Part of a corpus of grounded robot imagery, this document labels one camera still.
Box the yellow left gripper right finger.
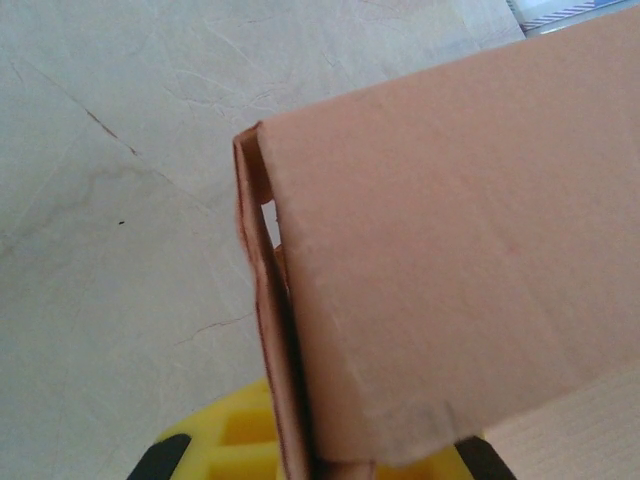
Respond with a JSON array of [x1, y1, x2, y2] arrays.
[[438, 433, 517, 480]]

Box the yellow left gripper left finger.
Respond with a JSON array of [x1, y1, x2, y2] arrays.
[[128, 377, 282, 480]]

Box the orange paper box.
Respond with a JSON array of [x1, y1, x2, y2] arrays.
[[231, 4, 640, 480]]

